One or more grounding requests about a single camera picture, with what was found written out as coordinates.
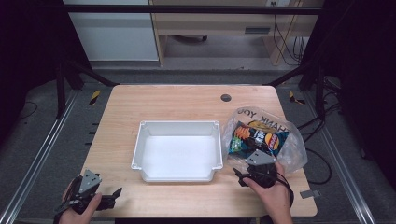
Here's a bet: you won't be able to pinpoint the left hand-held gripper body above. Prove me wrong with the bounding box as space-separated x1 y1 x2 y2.
53 168 108 216

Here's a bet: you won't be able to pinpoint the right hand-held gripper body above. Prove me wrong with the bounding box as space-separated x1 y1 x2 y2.
245 148 279 189

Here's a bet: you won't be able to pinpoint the dark blue chip packet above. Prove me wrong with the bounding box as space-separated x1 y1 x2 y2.
228 120 290 160

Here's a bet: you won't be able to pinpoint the clear plastic bag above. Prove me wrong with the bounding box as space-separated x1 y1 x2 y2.
221 105 309 175

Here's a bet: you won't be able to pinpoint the white plastic bin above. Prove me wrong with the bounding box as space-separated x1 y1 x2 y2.
131 119 224 183

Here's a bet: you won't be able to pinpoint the person's left hand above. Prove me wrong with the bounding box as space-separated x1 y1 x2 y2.
58 178 103 224

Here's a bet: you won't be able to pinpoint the person's right hand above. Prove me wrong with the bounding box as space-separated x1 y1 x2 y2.
242 161 294 224

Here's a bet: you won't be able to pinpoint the yellow snack packet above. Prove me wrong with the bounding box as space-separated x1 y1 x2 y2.
247 119 273 130

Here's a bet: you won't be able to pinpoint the grey tape piece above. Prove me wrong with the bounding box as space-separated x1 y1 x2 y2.
299 189 322 200

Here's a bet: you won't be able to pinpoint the yellow black tape strip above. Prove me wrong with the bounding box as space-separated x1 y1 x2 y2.
288 91 306 106
89 90 102 106

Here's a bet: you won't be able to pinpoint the black metal stand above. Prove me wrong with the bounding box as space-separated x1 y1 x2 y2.
55 60 120 119
266 61 327 121

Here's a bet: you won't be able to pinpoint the black curtain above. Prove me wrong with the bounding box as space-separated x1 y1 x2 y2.
298 0 396 183
0 0 93 147

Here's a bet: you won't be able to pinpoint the light wooden desk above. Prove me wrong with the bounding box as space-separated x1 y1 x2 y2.
148 0 325 67

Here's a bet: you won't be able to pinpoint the white cabinet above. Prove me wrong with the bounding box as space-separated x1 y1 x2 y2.
62 0 160 63

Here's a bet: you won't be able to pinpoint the black metal crossbar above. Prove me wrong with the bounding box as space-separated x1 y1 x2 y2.
62 4 323 16

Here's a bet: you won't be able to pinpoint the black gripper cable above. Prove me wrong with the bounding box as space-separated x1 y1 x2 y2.
275 173 295 209

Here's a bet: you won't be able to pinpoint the aluminium floor rail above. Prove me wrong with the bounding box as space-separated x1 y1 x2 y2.
302 91 377 224
0 89 79 224

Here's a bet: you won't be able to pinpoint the black floor cables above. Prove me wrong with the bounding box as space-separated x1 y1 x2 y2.
296 76 343 186

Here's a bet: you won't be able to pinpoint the thin black floor cable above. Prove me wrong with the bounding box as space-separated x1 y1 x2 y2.
18 100 39 121

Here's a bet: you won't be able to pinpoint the black hanging cables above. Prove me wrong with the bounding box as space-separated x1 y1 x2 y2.
272 1 308 66

